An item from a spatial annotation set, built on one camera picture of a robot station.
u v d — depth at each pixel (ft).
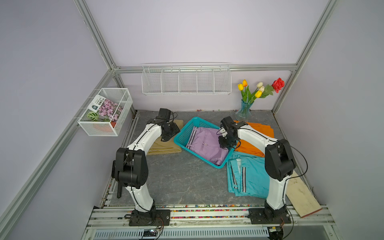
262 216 2.39
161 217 2.32
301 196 2.59
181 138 3.19
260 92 2.92
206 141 3.29
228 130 2.49
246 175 2.78
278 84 2.76
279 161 1.67
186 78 3.26
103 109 2.41
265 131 3.46
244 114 3.57
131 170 1.57
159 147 3.19
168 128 2.70
